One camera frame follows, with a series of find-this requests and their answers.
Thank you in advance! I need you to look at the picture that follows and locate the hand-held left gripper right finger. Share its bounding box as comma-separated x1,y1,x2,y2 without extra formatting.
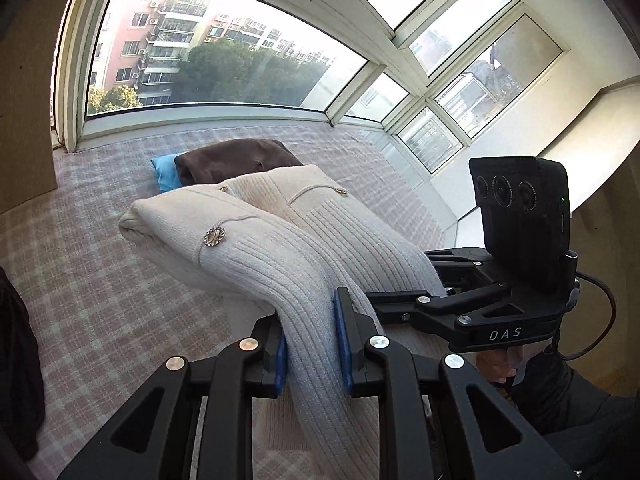
334,287,576,480

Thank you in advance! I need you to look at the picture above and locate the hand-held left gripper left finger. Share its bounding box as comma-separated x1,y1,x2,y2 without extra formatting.
57,312,290,480

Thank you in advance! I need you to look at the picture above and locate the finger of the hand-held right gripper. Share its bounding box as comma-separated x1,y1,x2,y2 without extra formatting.
364,280,516,336
422,246,496,288

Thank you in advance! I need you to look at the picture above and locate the cream ribbed knit sweater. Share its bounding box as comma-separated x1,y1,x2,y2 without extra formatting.
118,164,451,480

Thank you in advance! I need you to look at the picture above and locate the person's right forearm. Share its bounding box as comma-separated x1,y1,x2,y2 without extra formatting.
510,350,640,480

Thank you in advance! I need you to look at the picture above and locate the person's right hand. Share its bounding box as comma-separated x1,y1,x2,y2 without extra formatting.
475,351,521,387

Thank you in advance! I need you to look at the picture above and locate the white-framed window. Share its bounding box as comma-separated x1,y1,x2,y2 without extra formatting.
52,0,426,153
390,0,566,173

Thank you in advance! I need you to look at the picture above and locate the pink checked blanket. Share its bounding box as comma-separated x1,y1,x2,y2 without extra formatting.
0,125,446,480

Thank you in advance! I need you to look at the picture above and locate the folded brown garment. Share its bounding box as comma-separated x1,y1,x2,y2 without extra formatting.
174,138,305,187

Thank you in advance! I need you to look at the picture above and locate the folded blue garment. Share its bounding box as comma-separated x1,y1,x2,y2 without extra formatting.
150,155,182,194

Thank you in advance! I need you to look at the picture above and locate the black garment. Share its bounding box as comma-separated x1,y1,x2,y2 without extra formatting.
0,265,47,461

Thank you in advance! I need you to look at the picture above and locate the light wooden cabinet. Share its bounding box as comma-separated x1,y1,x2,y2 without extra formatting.
0,0,98,216

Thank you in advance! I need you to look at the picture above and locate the black cable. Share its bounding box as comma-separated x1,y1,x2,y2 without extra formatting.
550,270,618,361

